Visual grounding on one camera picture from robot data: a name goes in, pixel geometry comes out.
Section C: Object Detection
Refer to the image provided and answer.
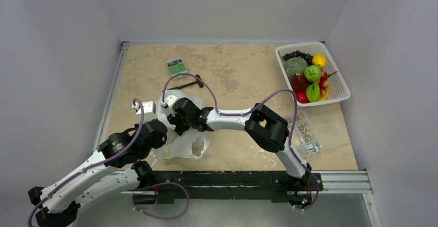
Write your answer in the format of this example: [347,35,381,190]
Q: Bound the light green fake guava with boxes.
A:
[304,65,322,83]

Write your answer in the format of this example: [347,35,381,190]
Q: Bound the yellow fake lemon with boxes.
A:
[312,53,327,69]

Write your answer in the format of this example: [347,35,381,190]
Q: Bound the dark fake grape bunch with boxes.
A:
[282,50,313,65]

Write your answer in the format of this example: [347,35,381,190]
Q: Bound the black rubber mallet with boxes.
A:
[169,74,204,90]

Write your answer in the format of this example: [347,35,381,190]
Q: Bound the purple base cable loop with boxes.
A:
[132,178,190,220]

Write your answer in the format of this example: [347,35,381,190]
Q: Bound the yellow fake banana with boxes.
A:
[319,87,329,101]

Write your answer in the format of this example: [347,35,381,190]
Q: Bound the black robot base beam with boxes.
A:
[120,160,324,206]

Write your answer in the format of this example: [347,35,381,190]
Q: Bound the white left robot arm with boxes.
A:
[28,119,167,226]

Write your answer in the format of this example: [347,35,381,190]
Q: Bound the clear compartment screw organizer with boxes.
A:
[286,110,323,158]

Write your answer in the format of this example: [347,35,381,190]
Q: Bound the green fake melon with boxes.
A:
[284,57,308,81]

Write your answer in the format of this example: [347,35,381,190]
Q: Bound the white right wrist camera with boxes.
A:
[160,95,179,109]

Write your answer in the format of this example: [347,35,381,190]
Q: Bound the aluminium frame rail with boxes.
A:
[92,41,131,151]

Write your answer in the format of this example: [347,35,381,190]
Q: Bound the red fake cherry bunch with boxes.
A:
[318,70,338,87]

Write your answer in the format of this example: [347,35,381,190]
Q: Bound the white plastic shopping bag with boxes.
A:
[154,100,210,160]

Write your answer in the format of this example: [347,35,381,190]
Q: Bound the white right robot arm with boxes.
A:
[162,95,311,189]

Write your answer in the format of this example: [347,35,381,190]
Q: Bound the green fake fruit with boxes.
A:
[306,84,321,102]

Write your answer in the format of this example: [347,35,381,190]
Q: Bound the dark red fake apple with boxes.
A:
[290,73,311,93]

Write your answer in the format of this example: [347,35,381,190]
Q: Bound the green labelled screw box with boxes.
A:
[166,58,187,76]

